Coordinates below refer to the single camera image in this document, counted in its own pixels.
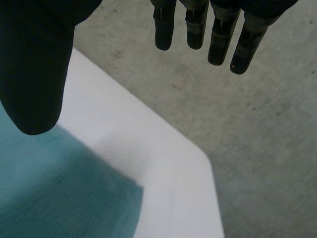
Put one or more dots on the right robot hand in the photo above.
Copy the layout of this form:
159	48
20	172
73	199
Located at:
34	74

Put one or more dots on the teal towel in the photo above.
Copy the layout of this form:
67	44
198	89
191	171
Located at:
62	188

